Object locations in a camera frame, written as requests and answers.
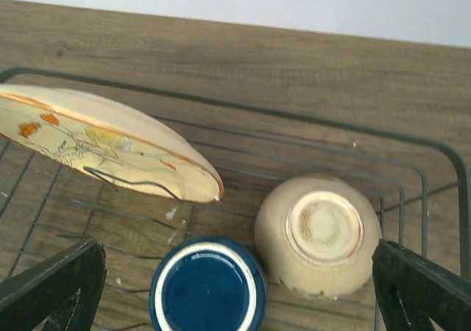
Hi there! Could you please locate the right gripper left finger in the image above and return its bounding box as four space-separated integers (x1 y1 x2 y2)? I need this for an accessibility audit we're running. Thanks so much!
1 238 107 330

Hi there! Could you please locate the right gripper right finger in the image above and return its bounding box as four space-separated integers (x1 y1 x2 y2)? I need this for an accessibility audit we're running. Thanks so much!
372 239 470 330

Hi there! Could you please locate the cream ceramic bowl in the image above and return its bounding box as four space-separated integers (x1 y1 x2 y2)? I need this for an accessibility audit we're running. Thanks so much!
254 175 382 298

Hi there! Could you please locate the dark blue ceramic mug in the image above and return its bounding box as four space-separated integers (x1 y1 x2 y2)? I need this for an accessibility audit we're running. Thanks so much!
149 236 266 330

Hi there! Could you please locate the grey wire dish rack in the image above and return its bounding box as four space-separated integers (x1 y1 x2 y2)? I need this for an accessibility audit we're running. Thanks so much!
1 68 470 330

